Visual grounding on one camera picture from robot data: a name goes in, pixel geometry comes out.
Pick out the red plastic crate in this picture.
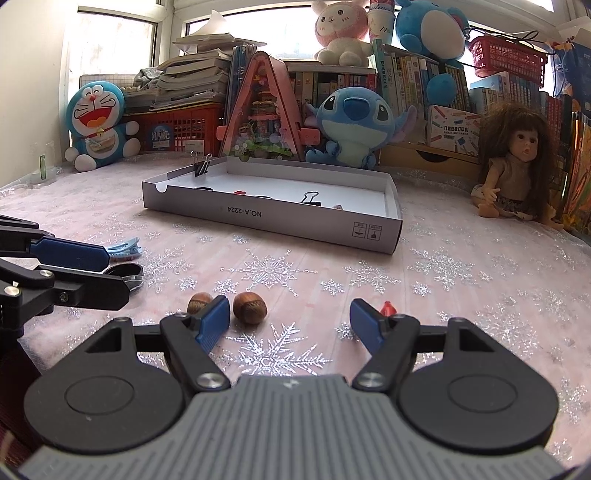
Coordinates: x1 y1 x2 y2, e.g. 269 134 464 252
121 104 227 155

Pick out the brown haired doll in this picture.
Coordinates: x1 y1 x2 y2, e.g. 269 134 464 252
471 102 565 232

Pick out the light blue hair clip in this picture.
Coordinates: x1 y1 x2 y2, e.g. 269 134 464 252
107 237 142 261

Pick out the pink bunny plush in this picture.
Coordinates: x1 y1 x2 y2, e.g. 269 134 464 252
311 0 372 66

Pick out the stack of books and papers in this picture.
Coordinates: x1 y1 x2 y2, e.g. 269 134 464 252
124 11 269 112

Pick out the pink triangular dollhouse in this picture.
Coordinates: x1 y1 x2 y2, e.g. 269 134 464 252
217 52 319 162

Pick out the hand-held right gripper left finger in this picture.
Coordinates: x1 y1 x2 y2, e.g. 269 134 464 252
85 295 232 394

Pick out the blue alien plush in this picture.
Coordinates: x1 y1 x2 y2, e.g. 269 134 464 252
304 88 416 168

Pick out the white label printer box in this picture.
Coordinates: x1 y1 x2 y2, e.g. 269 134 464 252
426 105 482 148

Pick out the brown acorn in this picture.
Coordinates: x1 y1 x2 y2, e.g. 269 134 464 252
187 292 214 317
232 293 269 326

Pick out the pink snowflake tablecloth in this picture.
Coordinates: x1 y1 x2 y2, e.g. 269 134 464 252
0 152 591 462

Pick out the row of colourful picture books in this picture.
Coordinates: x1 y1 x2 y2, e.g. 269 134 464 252
549 92 591 232

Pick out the blue bag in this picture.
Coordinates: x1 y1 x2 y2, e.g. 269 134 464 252
549 41 591 97

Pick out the row of shelf books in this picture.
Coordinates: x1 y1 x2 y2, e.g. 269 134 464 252
284 39 573 153

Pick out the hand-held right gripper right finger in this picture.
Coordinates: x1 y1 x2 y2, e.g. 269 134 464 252
349 299 503 393

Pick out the white cardboard box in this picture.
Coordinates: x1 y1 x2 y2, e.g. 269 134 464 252
141 155 403 254

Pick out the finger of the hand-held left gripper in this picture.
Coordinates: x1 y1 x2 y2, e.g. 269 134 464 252
0 215 110 273
0 259 131 317

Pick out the grey cloth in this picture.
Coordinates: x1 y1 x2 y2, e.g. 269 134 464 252
135 67 162 89

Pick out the wooden drawer box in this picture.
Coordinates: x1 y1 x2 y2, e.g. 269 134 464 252
379 141 491 181

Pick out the blue cat robot plush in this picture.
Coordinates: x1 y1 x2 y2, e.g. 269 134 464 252
65 80 141 171

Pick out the printed paper cup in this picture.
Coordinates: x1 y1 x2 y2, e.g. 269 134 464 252
367 0 398 44

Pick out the large blue plush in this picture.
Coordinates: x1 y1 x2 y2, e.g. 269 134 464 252
394 0 468 109

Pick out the red plastic basket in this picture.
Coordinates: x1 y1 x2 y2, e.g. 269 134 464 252
468 34 549 88

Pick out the clear glass mug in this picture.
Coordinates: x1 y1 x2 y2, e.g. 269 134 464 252
28 152 60 189

